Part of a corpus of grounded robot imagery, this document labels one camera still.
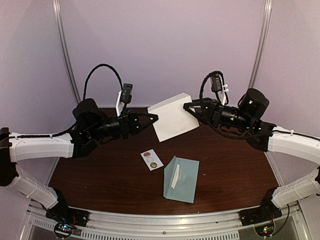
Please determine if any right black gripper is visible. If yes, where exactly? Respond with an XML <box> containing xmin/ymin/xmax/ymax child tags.
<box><xmin>183</xmin><ymin>97</ymin><xmax>253</xmax><ymax>131</ymax></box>

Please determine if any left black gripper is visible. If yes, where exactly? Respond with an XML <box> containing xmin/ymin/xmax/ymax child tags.
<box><xmin>88</xmin><ymin>109</ymin><xmax>159</xmax><ymax>140</ymax></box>

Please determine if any beige decorated lined sheet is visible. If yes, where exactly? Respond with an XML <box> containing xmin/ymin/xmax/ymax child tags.
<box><xmin>147</xmin><ymin>92</ymin><xmax>200</xmax><ymax>142</ymax></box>

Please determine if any white sticker sheet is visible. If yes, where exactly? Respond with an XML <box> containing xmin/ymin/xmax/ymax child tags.
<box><xmin>140</xmin><ymin>149</ymin><xmax>164</xmax><ymax>171</ymax></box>

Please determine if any white letter paper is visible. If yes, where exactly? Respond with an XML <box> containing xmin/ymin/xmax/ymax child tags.
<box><xmin>170</xmin><ymin>164</ymin><xmax>180</xmax><ymax>189</ymax></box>

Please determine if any light blue envelope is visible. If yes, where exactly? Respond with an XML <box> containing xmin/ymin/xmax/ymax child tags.
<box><xmin>163</xmin><ymin>156</ymin><xmax>200</xmax><ymax>204</ymax></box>

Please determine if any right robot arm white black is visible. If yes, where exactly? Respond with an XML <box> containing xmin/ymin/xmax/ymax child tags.
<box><xmin>183</xmin><ymin>88</ymin><xmax>320</xmax><ymax>221</ymax></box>

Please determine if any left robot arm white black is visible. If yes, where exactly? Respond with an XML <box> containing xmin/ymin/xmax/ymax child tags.
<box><xmin>0</xmin><ymin>98</ymin><xmax>159</xmax><ymax>222</ymax></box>

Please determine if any left circuit board with LEDs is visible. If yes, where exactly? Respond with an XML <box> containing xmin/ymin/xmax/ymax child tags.
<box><xmin>57</xmin><ymin>224</ymin><xmax>74</xmax><ymax>234</ymax></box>

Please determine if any circuit board with leds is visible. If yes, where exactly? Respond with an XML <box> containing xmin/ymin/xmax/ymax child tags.
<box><xmin>260</xmin><ymin>226</ymin><xmax>274</xmax><ymax>236</ymax></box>
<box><xmin>57</xmin><ymin>224</ymin><xmax>74</xmax><ymax>234</ymax></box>

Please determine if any right circuit board with LEDs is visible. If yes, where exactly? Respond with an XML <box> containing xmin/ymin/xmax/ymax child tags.
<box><xmin>260</xmin><ymin>226</ymin><xmax>274</xmax><ymax>236</ymax></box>

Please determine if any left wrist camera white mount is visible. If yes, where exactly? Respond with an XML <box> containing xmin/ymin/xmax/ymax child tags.
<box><xmin>115</xmin><ymin>83</ymin><xmax>133</xmax><ymax>117</ymax></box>

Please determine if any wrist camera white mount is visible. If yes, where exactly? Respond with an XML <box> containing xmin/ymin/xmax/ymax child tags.
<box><xmin>115</xmin><ymin>83</ymin><xmax>133</xmax><ymax>117</ymax></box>
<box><xmin>210</xmin><ymin>71</ymin><xmax>229</xmax><ymax>106</ymax></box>

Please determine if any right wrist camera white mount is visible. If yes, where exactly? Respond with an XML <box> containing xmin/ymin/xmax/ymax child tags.
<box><xmin>210</xmin><ymin>71</ymin><xmax>229</xmax><ymax>106</ymax></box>

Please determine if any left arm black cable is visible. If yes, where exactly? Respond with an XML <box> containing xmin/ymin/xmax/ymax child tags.
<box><xmin>82</xmin><ymin>63</ymin><xmax>125</xmax><ymax>103</ymax></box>

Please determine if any right aluminium frame post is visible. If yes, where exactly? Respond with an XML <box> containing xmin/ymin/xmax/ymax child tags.
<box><xmin>248</xmin><ymin>0</ymin><xmax>273</xmax><ymax>88</ymax></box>

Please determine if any aluminium frame post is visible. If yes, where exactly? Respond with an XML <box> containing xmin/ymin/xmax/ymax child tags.
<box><xmin>52</xmin><ymin>0</ymin><xmax>81</xmax><ymax>104</ymax></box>
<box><xmin>248</xmin><ymin>0</ymin><xmax>273</xmax><ymax>88</ymax></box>

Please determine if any front aluminium rail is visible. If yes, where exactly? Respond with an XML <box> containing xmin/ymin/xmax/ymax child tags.
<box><xmin>18</xmin><ymin>201</ymin><xmax>312</xmax><ymax>240</ymax></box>

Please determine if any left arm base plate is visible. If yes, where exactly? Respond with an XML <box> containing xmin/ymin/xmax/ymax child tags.
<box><xmin>45</xmin><ymin>208</ymin><xmax>89</xmax><ymax>227</ymax></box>

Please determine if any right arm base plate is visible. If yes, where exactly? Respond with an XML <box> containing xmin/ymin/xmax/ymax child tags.
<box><xmin>239</xmin><ymin>207</ymin><xmax>282</xmax><ymax>227</ymax></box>

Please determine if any left aluminium frame post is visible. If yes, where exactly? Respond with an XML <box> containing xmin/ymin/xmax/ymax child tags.
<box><xmin>52</xmin><ymin>0</ymin><xmax>81</xmax><ymax>104</ymax></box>

